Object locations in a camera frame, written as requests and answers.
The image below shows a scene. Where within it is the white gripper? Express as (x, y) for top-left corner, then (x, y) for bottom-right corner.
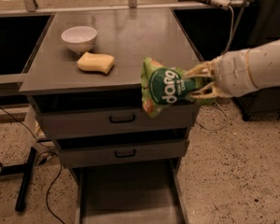
(183, 49), (258, 99)

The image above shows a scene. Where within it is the green rice chip bag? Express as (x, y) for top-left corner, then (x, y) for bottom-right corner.
(141, 58), (216, 118)

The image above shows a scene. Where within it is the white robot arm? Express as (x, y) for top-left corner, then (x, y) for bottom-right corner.
(184, 39), (280, 99)

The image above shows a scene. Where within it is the grey top drawer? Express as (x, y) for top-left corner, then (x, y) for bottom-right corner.
(35, 104), (200, 139)

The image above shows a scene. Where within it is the grey drawer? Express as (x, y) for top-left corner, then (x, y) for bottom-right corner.
(75, 160), (189, 224)
(35, 104), (200, 139)
(58, 139), (189, 168)

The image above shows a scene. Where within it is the grey middle drawer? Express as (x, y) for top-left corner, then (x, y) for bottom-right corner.
(58, 139), (189, 168)

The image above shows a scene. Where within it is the grey bottom drawer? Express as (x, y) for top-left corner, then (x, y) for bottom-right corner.
(75, 160), (189, 224)

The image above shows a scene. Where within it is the grey drawer cabinet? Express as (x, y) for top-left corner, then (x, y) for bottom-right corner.
(19, 7), (210, 224)

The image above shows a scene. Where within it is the dark cabinet at right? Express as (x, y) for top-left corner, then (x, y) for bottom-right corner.
(231, 0), (280, 121)

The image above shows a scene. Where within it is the yellow sponge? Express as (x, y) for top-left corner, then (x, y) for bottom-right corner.
(77, 52), (115, 75)

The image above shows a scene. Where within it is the white ceramic bowl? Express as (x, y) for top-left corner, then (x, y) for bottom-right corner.
(62, 26), (98, 53)

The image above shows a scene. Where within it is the black table leg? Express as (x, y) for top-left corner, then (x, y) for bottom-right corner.
(15, 147), (36, 212)

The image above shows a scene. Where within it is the grey power cable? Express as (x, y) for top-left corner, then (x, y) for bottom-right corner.
(197, 5), (236, 133)

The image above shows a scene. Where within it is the black floor cable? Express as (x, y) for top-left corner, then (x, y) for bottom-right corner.
(0, 105), (66, 224)

